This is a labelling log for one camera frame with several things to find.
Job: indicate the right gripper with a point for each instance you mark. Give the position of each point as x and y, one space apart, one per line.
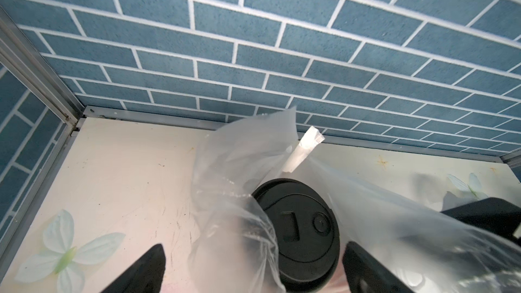
494 215

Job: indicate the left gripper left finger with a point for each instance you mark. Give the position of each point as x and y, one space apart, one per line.
143 276

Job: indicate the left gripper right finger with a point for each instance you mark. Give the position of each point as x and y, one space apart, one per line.
365 274

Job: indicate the clear plastic carrier bag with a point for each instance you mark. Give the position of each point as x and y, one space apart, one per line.
402 227

